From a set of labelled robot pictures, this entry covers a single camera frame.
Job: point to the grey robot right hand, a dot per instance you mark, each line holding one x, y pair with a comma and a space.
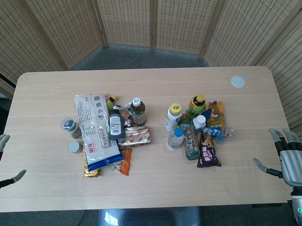
293, 166

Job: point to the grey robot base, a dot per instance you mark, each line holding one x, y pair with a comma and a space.
149, 220

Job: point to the small white pill bottle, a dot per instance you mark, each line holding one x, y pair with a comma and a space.
199, 122

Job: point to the green bottle yellow cap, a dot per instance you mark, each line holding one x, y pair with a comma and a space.
196, 106

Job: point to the dark grey sauce bottle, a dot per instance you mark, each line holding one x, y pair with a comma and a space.
116, 126

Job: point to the green yellow drink bottle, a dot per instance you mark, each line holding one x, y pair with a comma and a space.
111, 101

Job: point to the clear water bottle blue cap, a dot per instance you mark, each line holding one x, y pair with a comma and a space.
175, 140

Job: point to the white bottle yellow cap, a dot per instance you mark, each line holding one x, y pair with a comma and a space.
173, 117

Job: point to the brown tea bottle white cap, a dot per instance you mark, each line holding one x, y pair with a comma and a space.
137, 113

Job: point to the clear jar dark lid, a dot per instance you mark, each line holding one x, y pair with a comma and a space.
70, 127

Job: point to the small jar white lid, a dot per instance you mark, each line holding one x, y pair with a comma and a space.
74, 147

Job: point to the clear bag blue candies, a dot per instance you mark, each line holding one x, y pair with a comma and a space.
222, 134

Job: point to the purple chocolate packet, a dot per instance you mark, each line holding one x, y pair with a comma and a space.
208, 150

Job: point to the orange yellow snack packet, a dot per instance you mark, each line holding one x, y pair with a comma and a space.
218, 113

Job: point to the gold foil packet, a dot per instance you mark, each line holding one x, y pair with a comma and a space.
89, 171

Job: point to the woven folding screen panel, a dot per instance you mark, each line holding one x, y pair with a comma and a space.
185, 20
252, 25
292, 71
17, 38
125, 19
68, 24

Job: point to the large white blue bag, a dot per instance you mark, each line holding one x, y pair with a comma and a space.
94, 129

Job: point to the blue small packet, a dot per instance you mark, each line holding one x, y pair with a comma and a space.
207, 114

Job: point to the white round table disc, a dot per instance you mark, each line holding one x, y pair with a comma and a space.
238, 81

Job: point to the green snack bar packet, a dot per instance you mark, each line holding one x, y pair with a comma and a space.
191, 145

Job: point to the green flat box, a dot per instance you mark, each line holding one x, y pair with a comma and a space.
184, 122

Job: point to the brown small snack packet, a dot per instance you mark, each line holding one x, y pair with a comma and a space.
126, 116

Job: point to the gold red snack packet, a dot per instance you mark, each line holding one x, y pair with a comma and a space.
137, 136

